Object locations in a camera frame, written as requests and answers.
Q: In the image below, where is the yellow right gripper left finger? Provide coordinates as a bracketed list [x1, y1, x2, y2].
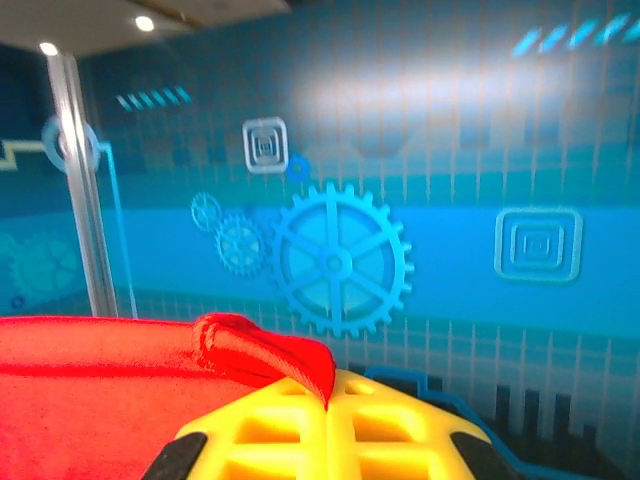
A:
[142, 374, 330, 480]

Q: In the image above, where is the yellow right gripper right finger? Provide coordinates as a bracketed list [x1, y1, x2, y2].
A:
[327, 367, 511, 480]

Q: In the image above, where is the red t-shirt with bear print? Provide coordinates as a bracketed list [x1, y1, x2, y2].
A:
[0, 312, 336, 480]

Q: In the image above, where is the aluminium frame post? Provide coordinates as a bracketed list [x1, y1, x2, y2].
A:
[42, 52, 120, 320]

